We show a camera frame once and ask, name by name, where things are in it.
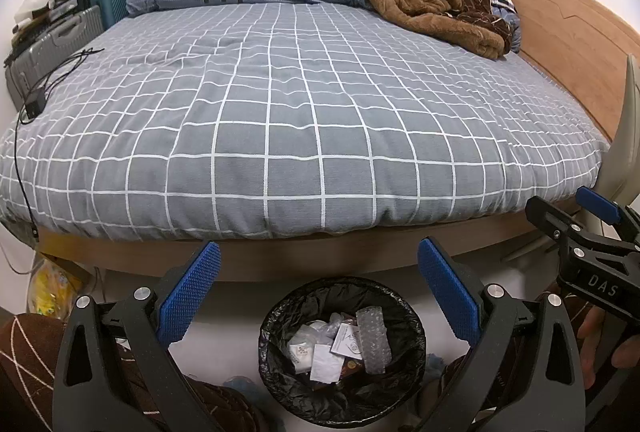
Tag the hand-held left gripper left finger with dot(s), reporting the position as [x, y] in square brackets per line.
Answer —
[192, 292]

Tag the white tissue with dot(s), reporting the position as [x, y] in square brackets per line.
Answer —
[324, 362]

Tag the clear plastic bag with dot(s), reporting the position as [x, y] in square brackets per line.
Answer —
[300, 351]

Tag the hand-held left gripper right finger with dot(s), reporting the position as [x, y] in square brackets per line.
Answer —
[447, 292]

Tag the yellow plastic bag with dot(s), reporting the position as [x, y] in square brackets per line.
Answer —
[47, 287]

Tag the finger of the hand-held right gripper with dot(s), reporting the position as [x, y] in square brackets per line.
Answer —
[597, 204]
[550, 217]

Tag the person's right hand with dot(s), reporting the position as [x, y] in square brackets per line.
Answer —
[600, 342]

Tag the white item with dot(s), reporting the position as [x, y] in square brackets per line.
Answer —
[35, 2]

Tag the blue fuzzy slipper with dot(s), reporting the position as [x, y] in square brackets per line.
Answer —
[245, 387]
[435, 362]

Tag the white sachet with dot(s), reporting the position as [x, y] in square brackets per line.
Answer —
[346, 338]

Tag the wooden bed frame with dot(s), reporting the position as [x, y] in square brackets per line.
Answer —
[300, 258]

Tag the red brown packet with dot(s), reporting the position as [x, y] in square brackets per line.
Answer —
[352, 367]

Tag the grey suitcase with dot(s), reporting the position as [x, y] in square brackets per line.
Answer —
[55, 42]

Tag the grey checked bed sheet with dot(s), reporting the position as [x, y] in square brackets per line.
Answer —
[300, 112]

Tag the wooden headboard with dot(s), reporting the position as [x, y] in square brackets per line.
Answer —
[565, 27]

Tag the black power adapter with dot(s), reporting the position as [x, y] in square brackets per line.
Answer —
[32, 105]

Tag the beige curved object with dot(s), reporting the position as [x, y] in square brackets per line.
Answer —
[625, 137]

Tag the black trash bin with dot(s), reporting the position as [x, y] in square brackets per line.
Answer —
[285, 312]

